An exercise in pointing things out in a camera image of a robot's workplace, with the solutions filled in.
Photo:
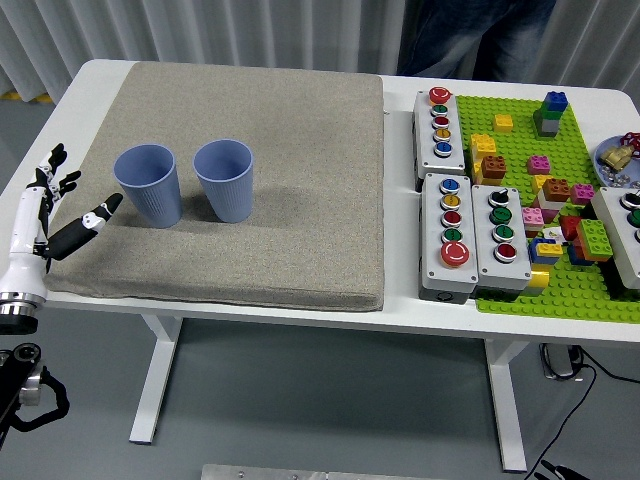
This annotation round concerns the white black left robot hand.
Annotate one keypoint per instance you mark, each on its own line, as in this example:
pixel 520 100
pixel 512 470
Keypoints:
pixel 22 270

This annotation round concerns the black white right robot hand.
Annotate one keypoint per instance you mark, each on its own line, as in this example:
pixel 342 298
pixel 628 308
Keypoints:
pixel 562 474

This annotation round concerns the blue ribbed plastic cup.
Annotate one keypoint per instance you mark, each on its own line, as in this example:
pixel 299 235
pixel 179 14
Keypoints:
pixel 155 200
pixel 227 200

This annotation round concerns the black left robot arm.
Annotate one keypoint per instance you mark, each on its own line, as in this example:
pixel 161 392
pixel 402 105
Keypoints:
pixel 15 325

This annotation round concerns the white table leg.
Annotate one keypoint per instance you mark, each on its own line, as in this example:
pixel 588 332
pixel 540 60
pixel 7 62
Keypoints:
pixel 505 400
pixel 155 380

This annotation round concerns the grey power adapter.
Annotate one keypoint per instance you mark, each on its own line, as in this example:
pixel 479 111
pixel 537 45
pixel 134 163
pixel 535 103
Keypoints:
pixel 557 362

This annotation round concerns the yellow round brick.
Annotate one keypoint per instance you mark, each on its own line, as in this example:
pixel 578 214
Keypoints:
pixel 539 278

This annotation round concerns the blue red brick stack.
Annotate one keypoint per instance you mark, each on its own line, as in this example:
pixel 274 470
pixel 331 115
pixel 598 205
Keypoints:
pixel 575 255

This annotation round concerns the blue brick with yellow top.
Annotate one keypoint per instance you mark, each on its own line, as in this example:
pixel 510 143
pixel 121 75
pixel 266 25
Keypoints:
pixel 545 250

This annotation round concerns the grey box with black selector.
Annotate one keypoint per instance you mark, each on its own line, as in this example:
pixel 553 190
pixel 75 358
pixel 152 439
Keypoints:
pixel 485 250

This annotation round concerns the green brick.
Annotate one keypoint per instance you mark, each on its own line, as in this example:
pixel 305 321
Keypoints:
pixel 595 238

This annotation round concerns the grey button box on black base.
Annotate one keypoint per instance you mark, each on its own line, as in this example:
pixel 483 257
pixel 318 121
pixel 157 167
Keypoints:
pixel 612 220

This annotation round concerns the white pink brick stack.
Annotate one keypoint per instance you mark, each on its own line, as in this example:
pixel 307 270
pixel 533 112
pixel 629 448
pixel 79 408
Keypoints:
pixel 545 202

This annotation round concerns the grey five-button box, large red mushroom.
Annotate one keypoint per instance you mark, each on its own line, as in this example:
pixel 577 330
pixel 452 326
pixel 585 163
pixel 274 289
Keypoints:
pixel 430 235

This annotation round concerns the grey-brown fabric mat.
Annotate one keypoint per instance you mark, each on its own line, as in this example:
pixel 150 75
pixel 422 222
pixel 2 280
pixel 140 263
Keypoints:
pixel 300 200

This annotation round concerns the white curtain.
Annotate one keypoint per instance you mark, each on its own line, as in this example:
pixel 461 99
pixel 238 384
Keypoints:
pixel 200 30

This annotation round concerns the brown brick on yellow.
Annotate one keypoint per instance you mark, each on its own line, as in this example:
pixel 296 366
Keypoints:
pixel 492 167

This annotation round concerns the light blue plate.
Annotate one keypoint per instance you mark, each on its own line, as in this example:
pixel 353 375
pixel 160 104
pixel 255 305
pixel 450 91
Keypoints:
pixel 634 165

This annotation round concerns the brass metal fitting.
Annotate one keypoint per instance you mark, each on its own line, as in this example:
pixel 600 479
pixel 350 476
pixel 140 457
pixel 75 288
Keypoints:
pixel 615 156

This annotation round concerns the green studded baseplate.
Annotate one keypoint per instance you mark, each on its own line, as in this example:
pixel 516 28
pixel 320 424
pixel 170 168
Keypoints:
pixel 515 145

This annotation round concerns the yellow brick stack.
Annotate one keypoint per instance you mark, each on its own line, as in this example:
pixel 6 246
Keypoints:
pixel 482 146

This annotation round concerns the grey five-button box, small red mushroom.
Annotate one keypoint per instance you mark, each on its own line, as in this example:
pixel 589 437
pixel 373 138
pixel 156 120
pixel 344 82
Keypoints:
pixel 425 150

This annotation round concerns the blue green grey brick tower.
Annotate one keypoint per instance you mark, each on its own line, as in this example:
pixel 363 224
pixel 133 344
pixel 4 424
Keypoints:
pixel 550 120

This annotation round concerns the small yellow brick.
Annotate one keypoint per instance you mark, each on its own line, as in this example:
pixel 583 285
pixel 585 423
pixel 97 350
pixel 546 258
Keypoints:
pixel 503 123

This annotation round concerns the person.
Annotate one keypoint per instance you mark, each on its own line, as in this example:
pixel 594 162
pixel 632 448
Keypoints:
pixel 475 35

